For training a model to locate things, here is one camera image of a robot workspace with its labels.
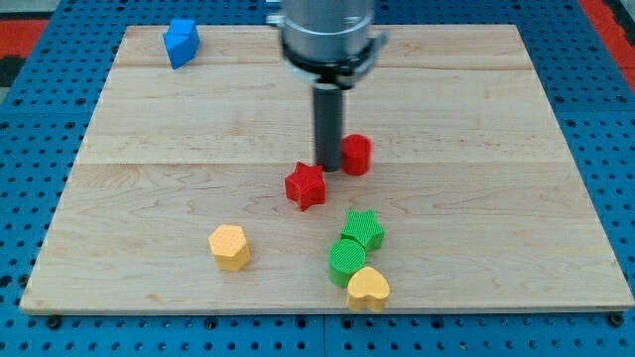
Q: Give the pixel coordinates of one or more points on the red star block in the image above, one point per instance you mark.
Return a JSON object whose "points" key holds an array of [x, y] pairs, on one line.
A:
{"points": [[306, 186]]}

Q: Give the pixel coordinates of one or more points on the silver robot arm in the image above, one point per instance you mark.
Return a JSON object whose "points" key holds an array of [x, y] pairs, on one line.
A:
{"points": [[328, 43]]}

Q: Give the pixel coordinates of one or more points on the green star block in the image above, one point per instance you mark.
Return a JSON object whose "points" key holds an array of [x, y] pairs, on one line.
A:
{"points": [[363, 228]]}

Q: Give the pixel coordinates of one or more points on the red cylinder block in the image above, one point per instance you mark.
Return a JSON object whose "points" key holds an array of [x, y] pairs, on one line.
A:
{"points": [[356, 154]]}

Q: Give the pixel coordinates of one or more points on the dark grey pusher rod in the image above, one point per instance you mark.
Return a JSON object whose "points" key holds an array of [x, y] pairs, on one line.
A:
{"points": [[328, 122]]}

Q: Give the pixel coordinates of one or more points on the green cylinder block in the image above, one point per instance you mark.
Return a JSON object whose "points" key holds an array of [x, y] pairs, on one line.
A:
{"points": [[345, 258]]}

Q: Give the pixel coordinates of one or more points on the yellow hexagon block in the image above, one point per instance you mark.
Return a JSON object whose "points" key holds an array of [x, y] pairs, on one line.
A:
{"points": [[229, 247]]}

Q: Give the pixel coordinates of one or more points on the yellow heart block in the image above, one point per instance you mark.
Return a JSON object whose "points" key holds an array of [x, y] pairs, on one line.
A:
{"points": [[367, 289]]}

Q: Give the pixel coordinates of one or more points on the wooden board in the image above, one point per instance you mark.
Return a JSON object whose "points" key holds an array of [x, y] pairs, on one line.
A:
{"points": [[472, 179]]}

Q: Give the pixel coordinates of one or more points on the blue pentagon block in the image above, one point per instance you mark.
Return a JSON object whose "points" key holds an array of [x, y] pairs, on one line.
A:
{"points": [[181, 42]]}

